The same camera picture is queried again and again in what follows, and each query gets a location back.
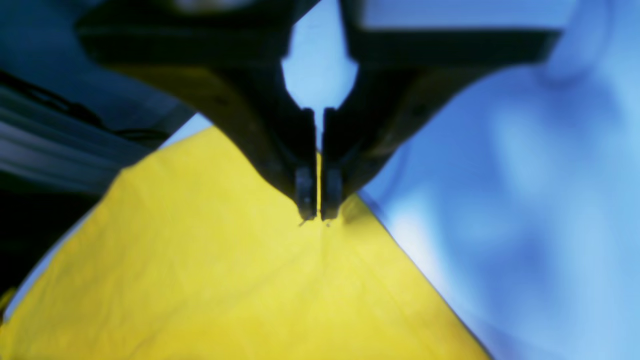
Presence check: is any orange yellow t-shirt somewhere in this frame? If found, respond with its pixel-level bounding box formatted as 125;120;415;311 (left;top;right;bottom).
1;127;490;360

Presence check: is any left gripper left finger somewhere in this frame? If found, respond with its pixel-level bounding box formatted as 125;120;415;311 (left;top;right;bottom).
75;0;317;221

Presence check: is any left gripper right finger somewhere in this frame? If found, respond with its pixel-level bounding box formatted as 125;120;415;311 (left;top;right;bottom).
320;0;561;221

